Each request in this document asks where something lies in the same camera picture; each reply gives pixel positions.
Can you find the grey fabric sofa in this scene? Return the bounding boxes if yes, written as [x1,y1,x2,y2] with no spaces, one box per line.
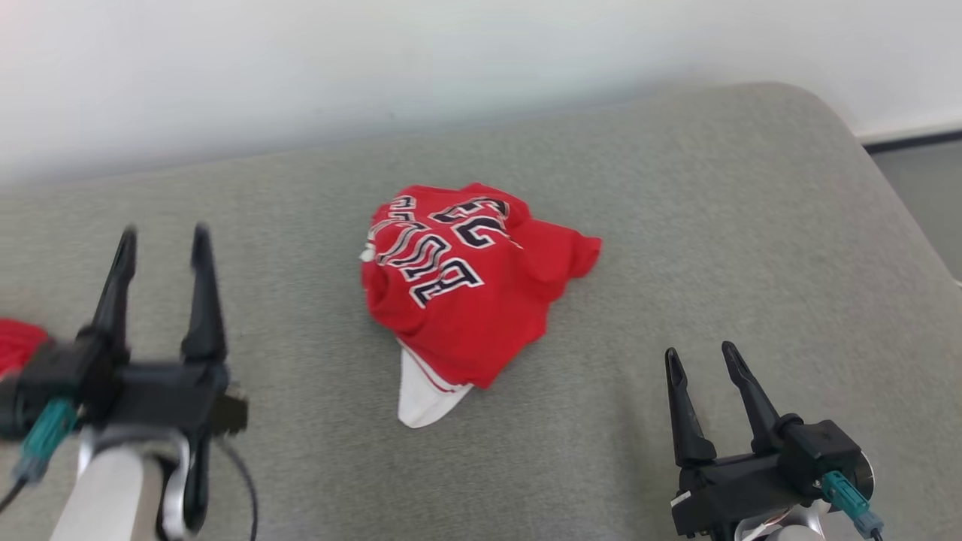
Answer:
[0,81,962,541]

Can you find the red Bulls 23 jersey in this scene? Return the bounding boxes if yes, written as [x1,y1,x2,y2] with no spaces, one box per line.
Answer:
[359,183,604,430]

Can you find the white and black baseboard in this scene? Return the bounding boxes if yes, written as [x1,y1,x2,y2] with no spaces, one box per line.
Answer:
[861,120,962,156]

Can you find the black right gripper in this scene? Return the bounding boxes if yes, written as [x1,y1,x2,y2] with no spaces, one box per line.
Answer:
[664,341,876,540]

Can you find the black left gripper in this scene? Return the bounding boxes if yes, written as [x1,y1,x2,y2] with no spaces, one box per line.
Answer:
[0,222,250,452]

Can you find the teal left gripper cable plug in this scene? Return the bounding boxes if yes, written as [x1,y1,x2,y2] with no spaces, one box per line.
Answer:
[11,397,78,485]

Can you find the teal right gripper cable plug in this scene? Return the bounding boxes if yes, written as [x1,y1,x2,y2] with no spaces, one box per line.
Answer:
[819,470,887,539]

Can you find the thin black cable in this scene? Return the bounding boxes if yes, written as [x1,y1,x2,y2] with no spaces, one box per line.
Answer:
[215,438,261,541]
[0,478,28,516]

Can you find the teal gripper cable plug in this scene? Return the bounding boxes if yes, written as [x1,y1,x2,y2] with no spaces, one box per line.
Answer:
[11,397,78,485]
[819,470,887,539]

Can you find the red shorts with white stripes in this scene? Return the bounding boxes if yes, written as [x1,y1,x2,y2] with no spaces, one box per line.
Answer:
[0,318,50,379]

